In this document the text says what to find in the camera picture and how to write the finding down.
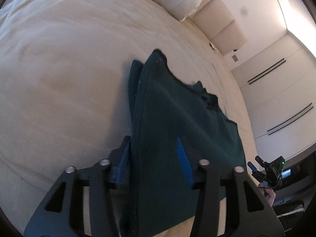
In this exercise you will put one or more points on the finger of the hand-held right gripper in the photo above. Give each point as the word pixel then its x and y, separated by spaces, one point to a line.
pixel 259 160
pixel 252 166

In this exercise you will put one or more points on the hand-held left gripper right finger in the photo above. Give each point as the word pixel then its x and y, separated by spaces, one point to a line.
pixel 184 163

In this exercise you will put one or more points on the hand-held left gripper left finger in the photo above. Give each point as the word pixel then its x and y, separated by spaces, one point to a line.
pixel 123 163

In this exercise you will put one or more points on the dark green knit sweater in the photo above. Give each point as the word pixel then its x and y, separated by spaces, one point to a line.
pixel 177 128

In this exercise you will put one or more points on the person's right hand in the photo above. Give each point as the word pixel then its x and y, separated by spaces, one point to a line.
pixel 271 197

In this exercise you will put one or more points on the dark low cabinet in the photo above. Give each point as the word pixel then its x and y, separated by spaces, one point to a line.
pixel 300 172

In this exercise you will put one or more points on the dark cloth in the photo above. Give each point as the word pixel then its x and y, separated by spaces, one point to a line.
pixel 290 212

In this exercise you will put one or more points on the bed with cream duvet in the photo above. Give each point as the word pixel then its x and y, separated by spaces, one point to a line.
pixel 61 79

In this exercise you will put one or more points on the small white dark item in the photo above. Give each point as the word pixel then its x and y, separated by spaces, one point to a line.
pixel 213 47

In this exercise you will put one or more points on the beige padded headboard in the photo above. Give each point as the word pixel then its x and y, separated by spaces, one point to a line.
pixel 222 27

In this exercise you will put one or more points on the wall socket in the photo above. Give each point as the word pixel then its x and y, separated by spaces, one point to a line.
pixel 235 58

